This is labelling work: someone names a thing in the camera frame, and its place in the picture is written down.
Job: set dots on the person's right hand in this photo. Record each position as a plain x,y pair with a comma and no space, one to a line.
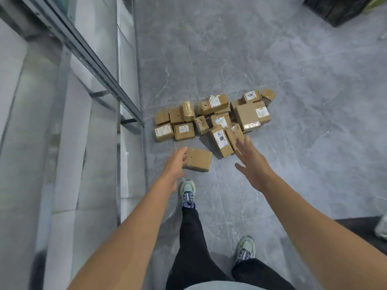
255,169

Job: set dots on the person's left hand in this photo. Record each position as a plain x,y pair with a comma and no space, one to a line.
173,172

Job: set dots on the brown cardboard box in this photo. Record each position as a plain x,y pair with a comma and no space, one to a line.
199,160

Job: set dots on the pile of brown cardboard boxes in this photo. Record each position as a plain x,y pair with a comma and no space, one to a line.
248,116

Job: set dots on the person's right forearm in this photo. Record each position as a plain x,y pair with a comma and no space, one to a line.
317,232

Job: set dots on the person's left forearm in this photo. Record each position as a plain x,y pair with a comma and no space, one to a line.
127,244

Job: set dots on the person's left leg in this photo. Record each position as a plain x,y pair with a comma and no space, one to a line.
193,247

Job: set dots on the person's leg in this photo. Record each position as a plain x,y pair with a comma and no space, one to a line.
193,247
260,274

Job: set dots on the person's right shoe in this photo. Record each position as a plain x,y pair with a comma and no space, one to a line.
246,247

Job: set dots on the person's right leg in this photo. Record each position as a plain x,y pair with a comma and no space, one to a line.
260,274

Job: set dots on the person's white shirt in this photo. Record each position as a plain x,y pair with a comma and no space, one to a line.
223,286

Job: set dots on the grey metal shelf rack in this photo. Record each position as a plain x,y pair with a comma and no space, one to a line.
90,57

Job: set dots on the black storage crate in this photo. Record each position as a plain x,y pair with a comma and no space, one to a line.
335,9

